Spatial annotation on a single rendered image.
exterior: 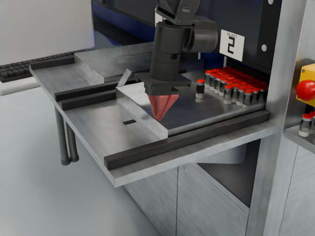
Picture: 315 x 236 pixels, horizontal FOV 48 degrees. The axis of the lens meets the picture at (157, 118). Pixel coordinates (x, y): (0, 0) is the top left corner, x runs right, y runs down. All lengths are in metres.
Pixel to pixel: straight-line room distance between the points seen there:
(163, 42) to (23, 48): 0.93
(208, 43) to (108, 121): 0.29
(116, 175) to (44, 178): 1.57
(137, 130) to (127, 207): 1.16
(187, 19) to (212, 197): 0.65
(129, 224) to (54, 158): 0.77
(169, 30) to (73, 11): 0.95
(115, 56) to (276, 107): 0.65
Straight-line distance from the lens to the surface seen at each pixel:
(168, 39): 0.68
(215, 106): 0.89
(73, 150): 1.91
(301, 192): 1.04
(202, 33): 0.72
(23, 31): 1.52
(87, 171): 2.19
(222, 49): 0.93
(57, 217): 1.91
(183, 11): 0.66
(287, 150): 0.89
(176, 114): 0.84
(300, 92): 0.73
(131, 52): 1.29
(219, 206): 1.14
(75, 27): 1.60
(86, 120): 0.84
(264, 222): 0.99
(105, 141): 0.74
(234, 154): 0.92
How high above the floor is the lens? 1.26
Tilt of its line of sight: 27 degrees down
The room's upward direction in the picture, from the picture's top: straight up
